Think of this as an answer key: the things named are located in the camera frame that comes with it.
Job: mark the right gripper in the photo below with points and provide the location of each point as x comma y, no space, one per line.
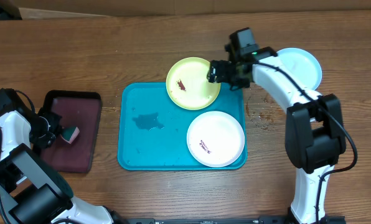
223,68

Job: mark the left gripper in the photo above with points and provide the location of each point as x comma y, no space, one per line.
55,119

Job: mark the pink and green sponge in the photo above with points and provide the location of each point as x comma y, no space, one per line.
70,134

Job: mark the yellow-green plate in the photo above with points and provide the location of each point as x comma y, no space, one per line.
187,84

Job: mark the light blue plate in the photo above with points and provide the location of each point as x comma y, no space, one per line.
304,66

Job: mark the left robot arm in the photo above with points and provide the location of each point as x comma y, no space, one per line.
31,191

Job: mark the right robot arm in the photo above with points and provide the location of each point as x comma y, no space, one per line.
316,141

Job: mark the black tray with maroon liquid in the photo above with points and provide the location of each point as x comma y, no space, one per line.
77,108

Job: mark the teal plastic tray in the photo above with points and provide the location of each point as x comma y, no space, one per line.
153,129

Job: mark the white plate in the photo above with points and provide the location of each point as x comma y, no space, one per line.
215,139

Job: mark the cardboard board at back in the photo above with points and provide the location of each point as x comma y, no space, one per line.
187,7

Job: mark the black object top left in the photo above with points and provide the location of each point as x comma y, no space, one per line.
9,13

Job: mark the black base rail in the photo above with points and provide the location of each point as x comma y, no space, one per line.
260,220

